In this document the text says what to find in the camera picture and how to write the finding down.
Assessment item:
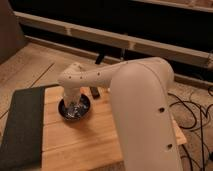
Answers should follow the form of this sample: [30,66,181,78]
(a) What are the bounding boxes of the black floor cables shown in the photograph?
[168,49,213,171]

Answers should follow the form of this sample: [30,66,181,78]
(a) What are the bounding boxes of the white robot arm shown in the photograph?
[58,57,183,171]

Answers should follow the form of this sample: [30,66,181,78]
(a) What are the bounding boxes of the dark ceramic bowl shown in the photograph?
[58,94,90,121]

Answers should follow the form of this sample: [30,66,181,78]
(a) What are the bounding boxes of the metal chair leg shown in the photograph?
[120,49,125,61]

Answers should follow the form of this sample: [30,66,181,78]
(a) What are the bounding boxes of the black table leg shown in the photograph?
[95,52,105,65]

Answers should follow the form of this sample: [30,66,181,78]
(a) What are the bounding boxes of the small black rectangular object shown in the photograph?
[90,87,100,99]

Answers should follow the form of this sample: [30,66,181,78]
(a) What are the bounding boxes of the dark grey mat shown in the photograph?
[0,84,60,171]

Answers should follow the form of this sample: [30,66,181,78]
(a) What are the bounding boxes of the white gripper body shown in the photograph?
[63,88,81,108]

